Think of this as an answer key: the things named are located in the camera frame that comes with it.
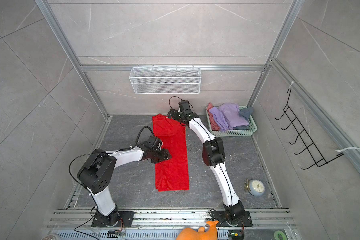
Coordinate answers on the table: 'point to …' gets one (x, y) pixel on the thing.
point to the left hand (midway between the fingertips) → (168, 155)
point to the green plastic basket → (252, 127)
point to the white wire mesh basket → (165, 80)
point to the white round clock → (254, 186)
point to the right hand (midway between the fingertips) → (172, 114)
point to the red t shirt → (172, 174)
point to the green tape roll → (284, 237)
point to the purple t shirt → (227, 116)
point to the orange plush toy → (191, 234)
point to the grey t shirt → (246, 112)
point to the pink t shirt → (214, 127)
